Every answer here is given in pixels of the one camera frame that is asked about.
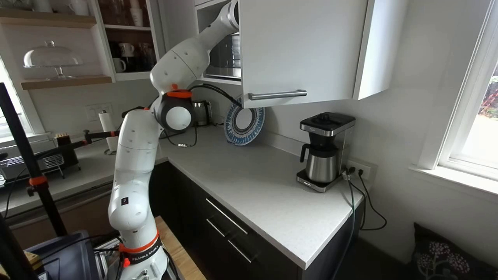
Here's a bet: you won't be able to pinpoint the black power cord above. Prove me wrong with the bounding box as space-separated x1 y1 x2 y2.
332 166 389 280

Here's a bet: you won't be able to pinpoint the stainless steel coffee maker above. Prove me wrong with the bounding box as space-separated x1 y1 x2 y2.
296 112 355 193

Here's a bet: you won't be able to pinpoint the silver cabinet door handle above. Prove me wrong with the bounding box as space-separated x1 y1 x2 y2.
248 88 309 101

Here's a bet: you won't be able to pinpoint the white wall outlet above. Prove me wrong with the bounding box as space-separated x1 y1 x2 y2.
346 158 377 182

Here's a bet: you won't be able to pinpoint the glass cake dome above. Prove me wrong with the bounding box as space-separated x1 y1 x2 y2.
24 40 83 79

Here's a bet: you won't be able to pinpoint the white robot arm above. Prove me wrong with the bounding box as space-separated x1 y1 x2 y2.
108 0 240 280

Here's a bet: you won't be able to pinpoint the white window frame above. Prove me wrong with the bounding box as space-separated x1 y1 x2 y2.
413 0 498 194

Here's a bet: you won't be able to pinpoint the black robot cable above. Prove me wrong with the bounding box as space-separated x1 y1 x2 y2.
161 82 245 149

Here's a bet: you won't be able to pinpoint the stainless steel microwave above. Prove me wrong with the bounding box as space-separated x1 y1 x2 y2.
206 32 242 79

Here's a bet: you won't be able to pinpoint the white upper cabinet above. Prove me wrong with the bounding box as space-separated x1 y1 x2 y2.
195 0 408 107

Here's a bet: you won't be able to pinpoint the white cabinet door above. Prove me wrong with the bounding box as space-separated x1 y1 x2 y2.
240 0 369 107

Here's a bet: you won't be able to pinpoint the green patterned bench cushion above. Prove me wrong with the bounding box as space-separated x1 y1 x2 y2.
410 224 497 280

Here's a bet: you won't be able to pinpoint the black camera tripod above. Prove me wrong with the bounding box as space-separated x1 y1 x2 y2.
0 84 67 280

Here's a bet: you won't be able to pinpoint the dark lower cabinet drawers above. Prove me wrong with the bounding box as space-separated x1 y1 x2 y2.
151 163 357 280

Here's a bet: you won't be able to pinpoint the blue patterned decorative plate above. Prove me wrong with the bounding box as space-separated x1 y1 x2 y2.
224 106 267 146

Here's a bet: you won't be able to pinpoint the wooden open shelf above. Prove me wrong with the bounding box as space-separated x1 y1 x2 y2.
0 9 112 90

